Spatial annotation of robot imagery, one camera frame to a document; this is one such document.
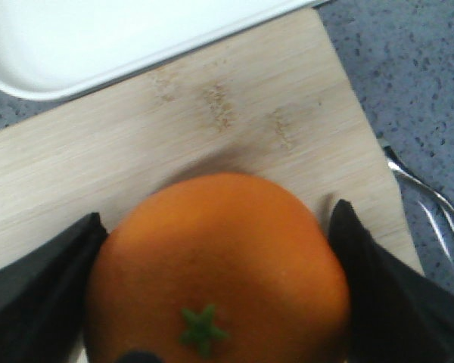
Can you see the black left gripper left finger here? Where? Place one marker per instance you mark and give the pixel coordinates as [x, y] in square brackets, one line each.
[42, 295]

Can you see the metal cutting board handle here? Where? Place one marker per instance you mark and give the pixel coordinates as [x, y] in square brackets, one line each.
[438, 208]

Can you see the orange fruit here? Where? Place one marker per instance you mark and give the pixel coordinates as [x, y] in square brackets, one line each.
[219, 268]

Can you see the cream white tray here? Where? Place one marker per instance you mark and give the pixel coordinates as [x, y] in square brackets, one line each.
[52, 50]

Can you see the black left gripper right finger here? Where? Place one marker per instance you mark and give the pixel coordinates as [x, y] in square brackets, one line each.
[397, 315]

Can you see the wooden cutting board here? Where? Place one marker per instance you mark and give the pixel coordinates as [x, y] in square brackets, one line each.
[251, 104]

